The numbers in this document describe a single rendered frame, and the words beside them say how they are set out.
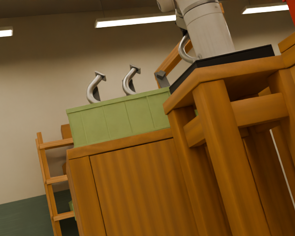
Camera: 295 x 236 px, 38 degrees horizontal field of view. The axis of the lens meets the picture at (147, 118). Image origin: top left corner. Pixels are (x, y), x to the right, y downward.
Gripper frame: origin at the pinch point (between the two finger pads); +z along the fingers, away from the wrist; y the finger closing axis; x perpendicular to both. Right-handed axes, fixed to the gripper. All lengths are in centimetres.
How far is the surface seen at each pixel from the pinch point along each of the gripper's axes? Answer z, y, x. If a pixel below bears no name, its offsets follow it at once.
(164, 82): 2.9, -3.7, 27.5
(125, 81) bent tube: -3.8, 9.1, 38.7
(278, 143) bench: -20, -64, 42
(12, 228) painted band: 496, 306, 134
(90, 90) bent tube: -6, 20, 51
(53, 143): 433, 306, -7
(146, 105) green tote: -23, -16, 53
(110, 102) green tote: -27, -5, 60
